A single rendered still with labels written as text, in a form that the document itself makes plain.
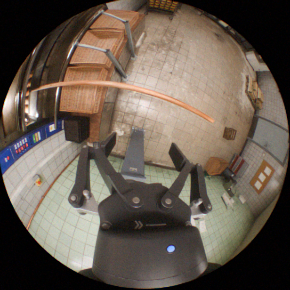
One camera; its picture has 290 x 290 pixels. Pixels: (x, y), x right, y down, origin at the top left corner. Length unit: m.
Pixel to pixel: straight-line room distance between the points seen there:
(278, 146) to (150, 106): 4.44
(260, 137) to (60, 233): 5.33
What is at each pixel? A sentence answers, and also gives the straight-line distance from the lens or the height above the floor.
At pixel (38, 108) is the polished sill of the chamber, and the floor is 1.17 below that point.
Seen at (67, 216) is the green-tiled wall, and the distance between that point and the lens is 1.30.
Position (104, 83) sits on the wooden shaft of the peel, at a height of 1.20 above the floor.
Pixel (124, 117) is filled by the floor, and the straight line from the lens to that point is 1.69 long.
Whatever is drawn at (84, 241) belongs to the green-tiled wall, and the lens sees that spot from 1.21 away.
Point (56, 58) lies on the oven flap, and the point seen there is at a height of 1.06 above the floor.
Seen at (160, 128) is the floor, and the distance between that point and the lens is 1.74.
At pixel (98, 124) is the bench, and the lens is 1.24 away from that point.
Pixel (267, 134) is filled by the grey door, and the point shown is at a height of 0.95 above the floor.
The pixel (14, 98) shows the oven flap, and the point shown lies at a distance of 1.02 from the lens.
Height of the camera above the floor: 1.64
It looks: 65 degrees down
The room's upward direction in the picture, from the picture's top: 178 degrees clockwise
